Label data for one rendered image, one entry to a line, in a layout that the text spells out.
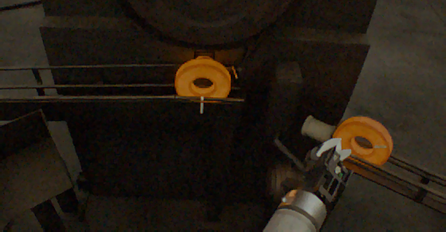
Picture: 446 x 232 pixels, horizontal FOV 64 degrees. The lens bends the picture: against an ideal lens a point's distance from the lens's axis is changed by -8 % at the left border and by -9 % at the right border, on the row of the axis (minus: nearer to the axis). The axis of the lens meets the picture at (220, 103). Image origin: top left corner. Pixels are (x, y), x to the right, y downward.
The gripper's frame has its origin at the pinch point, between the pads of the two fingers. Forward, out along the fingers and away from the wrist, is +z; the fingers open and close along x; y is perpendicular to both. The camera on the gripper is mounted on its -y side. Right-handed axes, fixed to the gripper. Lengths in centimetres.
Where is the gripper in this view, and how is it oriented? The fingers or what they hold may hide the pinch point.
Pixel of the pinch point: (334, 144)
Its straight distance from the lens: 93.1
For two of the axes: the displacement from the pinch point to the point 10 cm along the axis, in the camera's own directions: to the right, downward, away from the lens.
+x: -6.9, -7.2, -0.4
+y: 4.8, -4.2, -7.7
